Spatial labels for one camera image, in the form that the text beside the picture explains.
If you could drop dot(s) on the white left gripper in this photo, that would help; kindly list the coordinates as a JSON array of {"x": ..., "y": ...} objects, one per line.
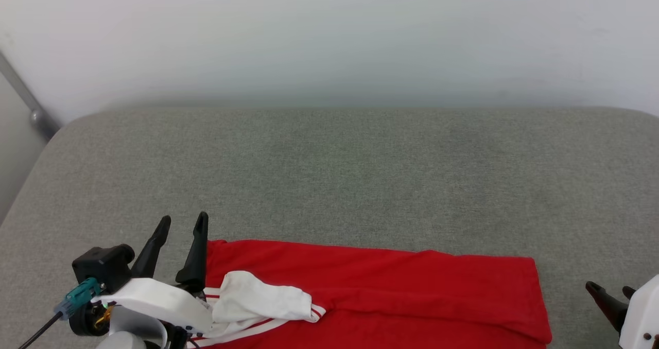
[{"x": 165, "y": 302}]

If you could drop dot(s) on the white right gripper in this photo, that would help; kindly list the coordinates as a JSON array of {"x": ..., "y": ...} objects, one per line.
[{"x": 646, "y": 318}]

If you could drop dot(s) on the red and white basketball jersey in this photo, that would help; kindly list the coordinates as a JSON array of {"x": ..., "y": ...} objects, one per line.
[{"x": 412, "y": 297}]

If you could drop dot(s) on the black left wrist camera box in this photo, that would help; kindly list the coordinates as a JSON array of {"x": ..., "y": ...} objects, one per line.
[{"x": 103, "y": 266}]

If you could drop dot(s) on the grey metal wall pipe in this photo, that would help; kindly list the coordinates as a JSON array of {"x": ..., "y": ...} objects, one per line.
[{"x": 36, "y": 115}]

